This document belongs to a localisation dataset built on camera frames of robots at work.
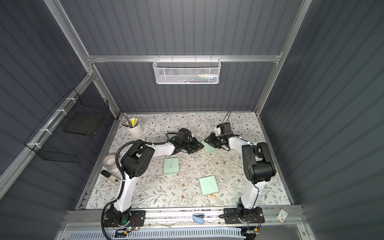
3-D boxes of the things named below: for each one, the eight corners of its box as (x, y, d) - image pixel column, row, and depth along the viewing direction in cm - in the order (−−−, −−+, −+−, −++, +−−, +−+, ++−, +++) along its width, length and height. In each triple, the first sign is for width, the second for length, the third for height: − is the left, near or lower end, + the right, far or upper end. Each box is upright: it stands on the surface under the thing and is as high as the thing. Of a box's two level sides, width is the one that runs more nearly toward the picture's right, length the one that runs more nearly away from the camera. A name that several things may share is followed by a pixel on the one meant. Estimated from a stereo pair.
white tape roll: (105, 173, 91) (102, 171, 89) (104, 157, 98) (102, 155, 95) (117, 169, 93) (114, 167, 90) (115, 154, 99) (113, 151, 97)
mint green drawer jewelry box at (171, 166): (163, 174, 90) (162, 171, 88) (165, 160, 96) (164, 157, 93) (179, 174, 90) (178, 171, 88) (180, 160, 96) (179, 157, 93)
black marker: (104, 175, 90) (100, 172, 86) (107, 172, 91) (103, 169, 87) (120, 184, 86) (116, 181, 82) (123, 181, 88) (119, 178, 83)
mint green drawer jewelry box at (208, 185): (202, 196, 82) (202, 194, 80) (199, 179, 88) (199, 177, 86) (218, 192, 84) (219, 190, 81) (213, 176, 89) (214, 174, 87)
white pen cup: (130, 138, 107) (124, 128, 98) (133, 128, 113) (128, 118, 104) (142, 138, 107) (136, 128, 98) (144, 128, 113) (140, 118, 104)
